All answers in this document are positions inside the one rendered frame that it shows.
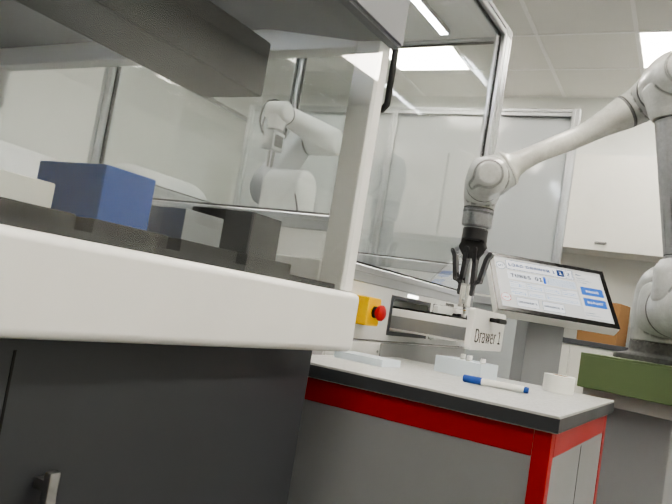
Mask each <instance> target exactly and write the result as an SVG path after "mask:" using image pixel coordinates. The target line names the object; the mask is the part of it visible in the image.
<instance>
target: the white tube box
mask: <svg viewBox="0 0 672 504"><path fill-rule="evenodd" d="M434 371H438V372H443V373H447V374H452V375H456V376H461V377H463V375H464V374H466V375H471V376H476V377H481V378H485V379H490V380H495V381H496V379H497V372H498V365H494V364H489V363H485V364H480V362H479V361H474V360H472V362H469V361H466V359H465V360H461V358H459V357H454V356H443V355H436V359H435V365H434Z"/></svg>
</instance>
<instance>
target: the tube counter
mask: <svg viewBox="0 0 672 504"><path fill-rule="evenodd" d="M533 276H534V281H535V283H539V284H545V285H551V286H556V287H562V288H568V289H574V290H577V288H576V285H575V282H572V281H566V280H560V279H555V278H549V277H543V276H537V275H533Z"/></svg>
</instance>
